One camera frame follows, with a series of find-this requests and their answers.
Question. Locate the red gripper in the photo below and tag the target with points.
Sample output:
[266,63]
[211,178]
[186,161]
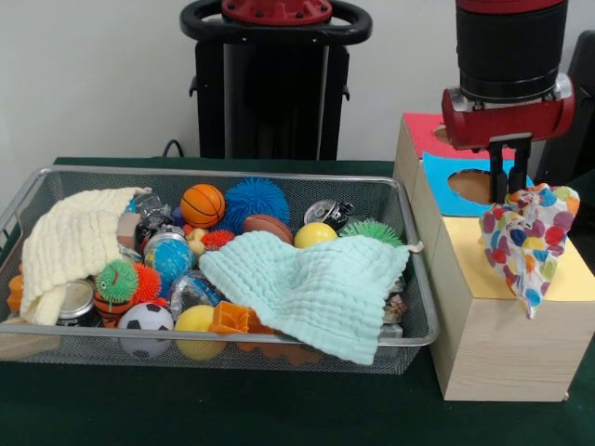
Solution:
[502,123]

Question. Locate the multicolour spotted cloth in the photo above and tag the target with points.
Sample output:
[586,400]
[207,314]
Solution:
[525,241]

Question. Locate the light blue cloth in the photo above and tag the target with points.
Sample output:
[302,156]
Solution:
[316,288]

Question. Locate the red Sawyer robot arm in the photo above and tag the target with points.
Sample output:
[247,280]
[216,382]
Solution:
[506,46]

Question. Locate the clear mesh bin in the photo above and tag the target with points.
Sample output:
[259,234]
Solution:
[418,288]

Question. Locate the wooden box with three holes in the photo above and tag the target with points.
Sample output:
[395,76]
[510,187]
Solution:
[502,353]

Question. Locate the green spiky ball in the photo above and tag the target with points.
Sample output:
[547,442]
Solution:
[372,231]

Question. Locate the yellow ball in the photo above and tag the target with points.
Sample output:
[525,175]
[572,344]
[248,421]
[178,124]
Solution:
[315,234]

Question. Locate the small brown football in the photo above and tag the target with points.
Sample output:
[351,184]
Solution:
[267,227]

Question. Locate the blue spiky ball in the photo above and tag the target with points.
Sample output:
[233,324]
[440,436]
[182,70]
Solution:
[255,200]

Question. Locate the small orange basketball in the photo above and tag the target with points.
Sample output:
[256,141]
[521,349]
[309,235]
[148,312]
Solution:
[203,206]

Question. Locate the orange plastic block toy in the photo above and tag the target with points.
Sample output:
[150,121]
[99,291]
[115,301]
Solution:
[230,318]

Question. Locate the blue globe ball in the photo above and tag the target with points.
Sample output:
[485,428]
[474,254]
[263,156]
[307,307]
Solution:
[171,260]

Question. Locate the small soccer ball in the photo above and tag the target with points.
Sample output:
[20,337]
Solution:
[144,318]

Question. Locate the dark green table cloth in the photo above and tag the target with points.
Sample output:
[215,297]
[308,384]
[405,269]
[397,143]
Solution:
[186,409]

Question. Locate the cream white cloth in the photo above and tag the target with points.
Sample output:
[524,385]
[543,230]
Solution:
[65,237]

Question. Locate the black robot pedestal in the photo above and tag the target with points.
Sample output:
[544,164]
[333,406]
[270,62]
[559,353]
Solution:
[274,93]

